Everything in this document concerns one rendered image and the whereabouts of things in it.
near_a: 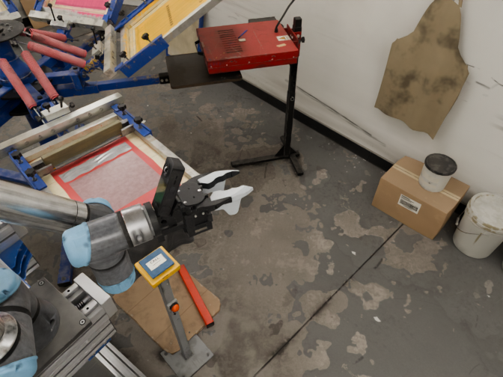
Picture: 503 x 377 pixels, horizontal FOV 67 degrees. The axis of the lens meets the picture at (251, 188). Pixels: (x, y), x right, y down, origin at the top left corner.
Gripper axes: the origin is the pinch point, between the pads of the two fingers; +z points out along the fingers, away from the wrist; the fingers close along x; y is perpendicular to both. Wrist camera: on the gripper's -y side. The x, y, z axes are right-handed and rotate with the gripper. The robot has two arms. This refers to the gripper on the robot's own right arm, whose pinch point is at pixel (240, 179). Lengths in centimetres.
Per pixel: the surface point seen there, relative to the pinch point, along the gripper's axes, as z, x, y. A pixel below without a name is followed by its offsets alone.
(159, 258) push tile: -18, -48, 65
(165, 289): -19, -47, 83
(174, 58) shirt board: 41, -197, 46
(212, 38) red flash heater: 64, -180, 33
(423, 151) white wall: 189, -99, 119
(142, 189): -13, -88, 61
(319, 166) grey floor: 137, -154, 148
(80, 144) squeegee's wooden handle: -32, -121, 48
